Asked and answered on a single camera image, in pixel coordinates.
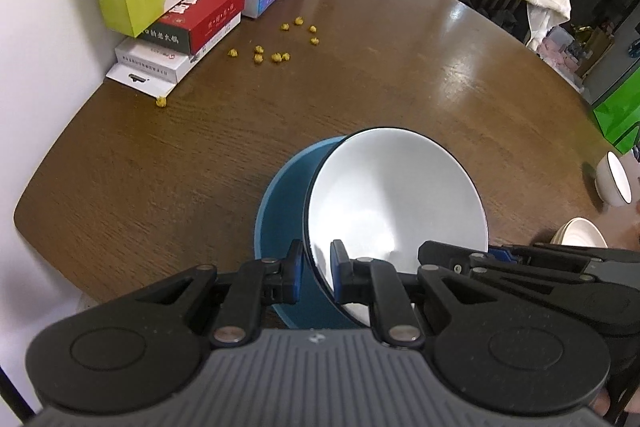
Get blue bowl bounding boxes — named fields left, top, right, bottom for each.
left=253, top=136, right=371, bottom=330

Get white box with red mark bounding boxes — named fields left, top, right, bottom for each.
left=114, top=38, right=201, bottom=84

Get green paper bag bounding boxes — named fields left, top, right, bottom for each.
left=592, top=59, right=640, bottom=155

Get cream plate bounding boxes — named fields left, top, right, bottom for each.
left=549, top=217, right=608, bottom=249

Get scattered yellow snack bits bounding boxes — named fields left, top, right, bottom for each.
left=156, top=17, right=321, bottom=108

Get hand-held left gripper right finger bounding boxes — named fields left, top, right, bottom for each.
left=330, top=238, right=495, bottom=349

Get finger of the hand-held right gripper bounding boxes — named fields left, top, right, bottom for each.
left=417, top=241, right=602, bottom=289
left=487, top=243, right=640, bottom=266

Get white box with black mark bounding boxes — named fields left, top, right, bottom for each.
left=105, top=63, right=177, bottom=98

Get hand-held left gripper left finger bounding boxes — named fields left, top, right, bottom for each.
left=150, top=238, right=305, bottom=349

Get white bowl with black rim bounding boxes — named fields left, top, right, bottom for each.
left=595, top=151, right=632, bottom=208
left=302, top=127, right=490, bottom=327

